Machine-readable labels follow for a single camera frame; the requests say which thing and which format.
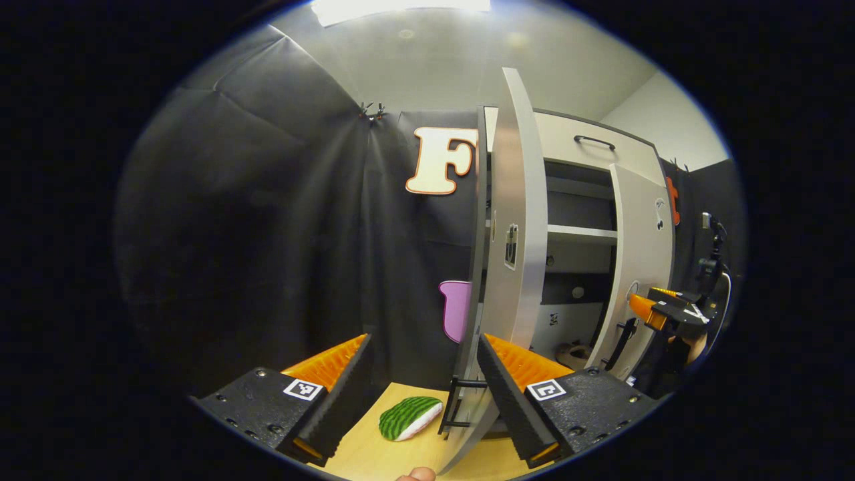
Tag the white cabinet door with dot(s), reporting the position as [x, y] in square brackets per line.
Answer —
[521, 200]
[641, 234]

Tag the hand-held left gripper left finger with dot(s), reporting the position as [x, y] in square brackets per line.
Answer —
[340, 407]

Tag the black backdrop cloth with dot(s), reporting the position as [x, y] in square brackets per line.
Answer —
[688, 247]
[267, 234]

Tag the white cabinet drawer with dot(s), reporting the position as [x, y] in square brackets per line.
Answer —
[554, 140]

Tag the white grey shoe cabinet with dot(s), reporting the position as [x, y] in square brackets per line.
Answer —
[581, 207]

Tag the watermelon slice plush toy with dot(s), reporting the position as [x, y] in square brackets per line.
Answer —
[407, 419]

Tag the brown fuzzy shoe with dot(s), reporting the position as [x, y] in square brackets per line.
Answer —
[573, 355]

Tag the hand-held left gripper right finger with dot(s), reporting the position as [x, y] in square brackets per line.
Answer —
[511, 407]

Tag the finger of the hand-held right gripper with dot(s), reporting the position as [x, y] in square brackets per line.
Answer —
[644, 310]
[668, 292]

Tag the ceiling light panel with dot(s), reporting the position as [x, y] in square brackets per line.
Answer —
[401, 10]

